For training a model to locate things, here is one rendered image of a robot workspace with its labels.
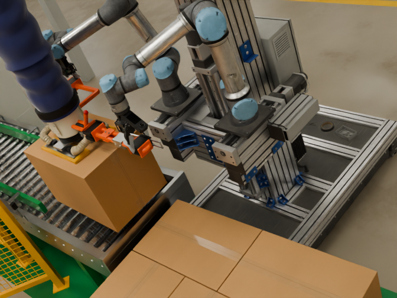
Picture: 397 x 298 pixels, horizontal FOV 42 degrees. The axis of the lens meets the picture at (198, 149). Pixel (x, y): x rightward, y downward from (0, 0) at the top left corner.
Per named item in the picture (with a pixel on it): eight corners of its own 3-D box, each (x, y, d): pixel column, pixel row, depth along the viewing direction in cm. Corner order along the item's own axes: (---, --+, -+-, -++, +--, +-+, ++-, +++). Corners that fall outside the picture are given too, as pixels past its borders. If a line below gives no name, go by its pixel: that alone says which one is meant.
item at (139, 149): (130, 154, 233) (126, 145, 230) (141, 143, 236) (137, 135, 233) (142, 158, 227) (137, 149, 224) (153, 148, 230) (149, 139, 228)
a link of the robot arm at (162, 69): (158, 92, 276) (148, 71, 268) (161, 79, 286) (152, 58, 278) (179, 87, 273) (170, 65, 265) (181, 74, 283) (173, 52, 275)
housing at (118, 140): (114, 147, 242) (110, 139, 239) (124, 138, 245) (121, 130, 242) (124, 150, 237) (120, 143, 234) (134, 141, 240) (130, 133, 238)
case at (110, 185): (57, 200, 312) (22, 151, 288) (104, 158, 330) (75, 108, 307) (117, 233, 272) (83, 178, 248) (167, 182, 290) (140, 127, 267)
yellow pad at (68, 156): (41, 149, 283) (37, 143, 280) (55, 138, 287) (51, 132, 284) (76, 165, 260) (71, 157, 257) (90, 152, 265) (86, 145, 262)
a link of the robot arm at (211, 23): (253, 100, 240) (213, -6, 208) (263, 117, 227) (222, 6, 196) (230, 111, 240) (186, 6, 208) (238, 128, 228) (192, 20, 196)
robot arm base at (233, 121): (241, 104, 259) (236, 88, 253) (265, 110, 249) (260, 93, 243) (223, 122, 253) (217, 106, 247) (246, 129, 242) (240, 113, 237)
